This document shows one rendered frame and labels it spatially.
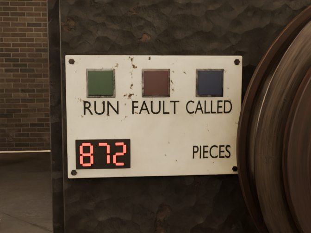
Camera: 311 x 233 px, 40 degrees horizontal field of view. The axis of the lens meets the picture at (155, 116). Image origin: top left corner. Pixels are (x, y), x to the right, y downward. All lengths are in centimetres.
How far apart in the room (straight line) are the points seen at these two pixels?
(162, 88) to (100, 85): 9
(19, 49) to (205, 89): 616
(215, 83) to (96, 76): 17
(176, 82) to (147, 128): 8
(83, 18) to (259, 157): 32
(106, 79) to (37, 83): 607
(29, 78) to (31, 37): 62
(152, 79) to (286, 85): 20
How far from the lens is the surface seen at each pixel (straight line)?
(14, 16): 679
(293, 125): 52
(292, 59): 54
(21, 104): 674
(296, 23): 61
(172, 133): 64
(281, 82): 53
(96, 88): 62
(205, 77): 64
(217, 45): 67
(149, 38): 65
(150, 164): 64
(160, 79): 62
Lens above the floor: 122
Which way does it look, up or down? 6 degrees down
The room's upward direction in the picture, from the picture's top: straight up
